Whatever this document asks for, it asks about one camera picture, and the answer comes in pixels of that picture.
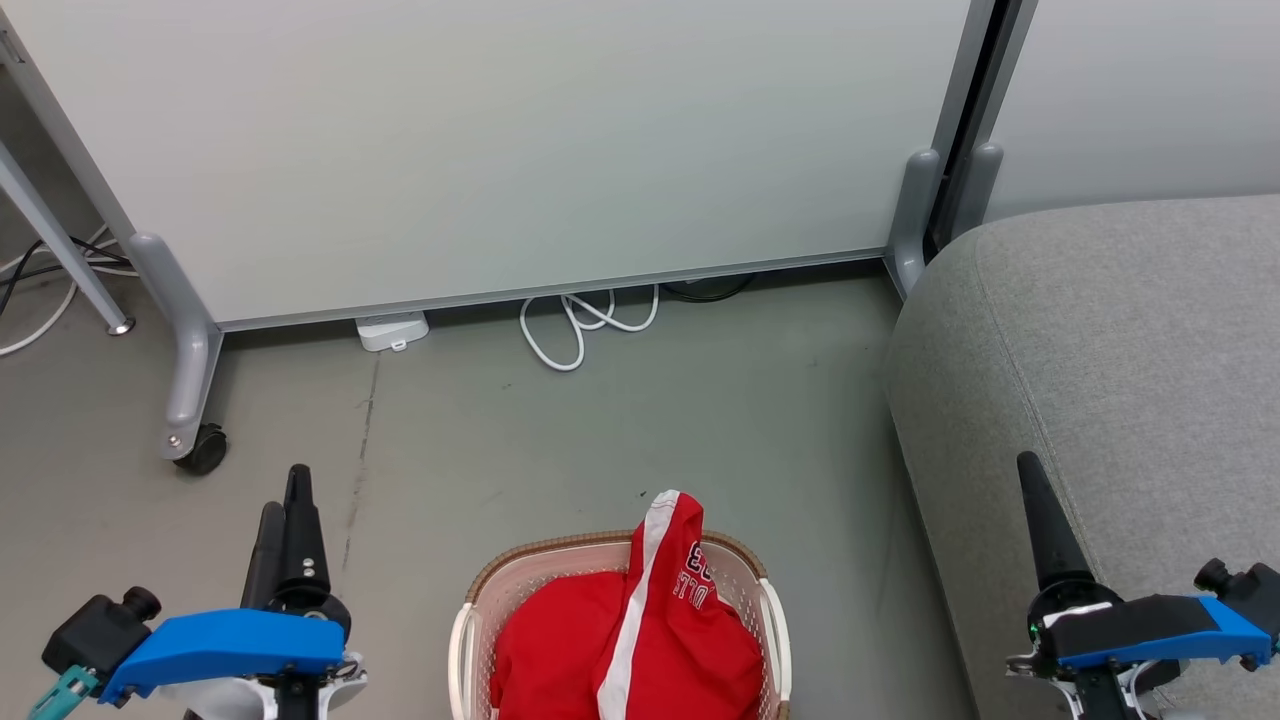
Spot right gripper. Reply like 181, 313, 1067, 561
1016, 451, 1114, 652

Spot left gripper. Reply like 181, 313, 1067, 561
241, 464, 369, 702

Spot red jersey with white stripe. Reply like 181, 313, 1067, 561
595, 488, 767, 720

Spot grey fabric sofa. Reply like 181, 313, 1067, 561
884, 194, 1280, 720

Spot black caster wheel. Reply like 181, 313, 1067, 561
174, 423, 229, 477

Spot long grey partition leg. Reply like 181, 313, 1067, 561
127, 232, 225, 463

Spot white power adapter box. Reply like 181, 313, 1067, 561
355, 311, 431, 353

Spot cream perforated laundry basket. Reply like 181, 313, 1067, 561
448, 530, 794, 720

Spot short grey partition leg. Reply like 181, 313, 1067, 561
886, 148, 943, 301

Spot grey leg beside dark gap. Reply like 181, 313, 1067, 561
950, 142, 1004, 241

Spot slanted grey metal table leg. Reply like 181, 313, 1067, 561
0, 140, 137, 337

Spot pale grey partition panel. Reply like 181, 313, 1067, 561
985, 0, 1280, 223

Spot blue left camera mount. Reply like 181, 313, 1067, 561
98, 607, 348, 707

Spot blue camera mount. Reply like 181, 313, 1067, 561
98, 607, 348, 707
1038, 594, 1277, 674

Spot blue right camera mount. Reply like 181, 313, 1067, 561
1038, 594, 1277, 674

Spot teal left cable connector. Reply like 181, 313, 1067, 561
27, 664, 102, 720

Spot white floor cables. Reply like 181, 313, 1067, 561
0, 225, 139, 358

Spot looped white cable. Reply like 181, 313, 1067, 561
519, 285, 662, 373

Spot black floor cables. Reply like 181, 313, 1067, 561
0, 236, 133, 317

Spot black cable under partition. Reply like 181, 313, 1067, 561
660, 274, 757, 304

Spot white partition panel grey frame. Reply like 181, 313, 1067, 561
0, 0, 1001, 333

